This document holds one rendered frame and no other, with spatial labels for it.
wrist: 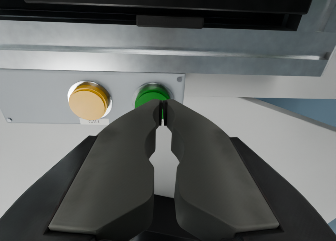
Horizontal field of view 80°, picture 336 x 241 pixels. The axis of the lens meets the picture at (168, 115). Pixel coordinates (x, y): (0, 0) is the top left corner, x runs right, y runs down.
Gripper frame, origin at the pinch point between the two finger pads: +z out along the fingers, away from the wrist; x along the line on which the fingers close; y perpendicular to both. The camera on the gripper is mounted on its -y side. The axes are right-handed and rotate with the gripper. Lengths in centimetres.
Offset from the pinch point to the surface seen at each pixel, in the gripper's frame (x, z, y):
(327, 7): 15.3, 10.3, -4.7
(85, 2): -6.4, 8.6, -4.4
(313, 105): 106, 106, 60
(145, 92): -1.6, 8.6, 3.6
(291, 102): 89, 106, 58
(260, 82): 16.3, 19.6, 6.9
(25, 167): -27.6, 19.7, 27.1
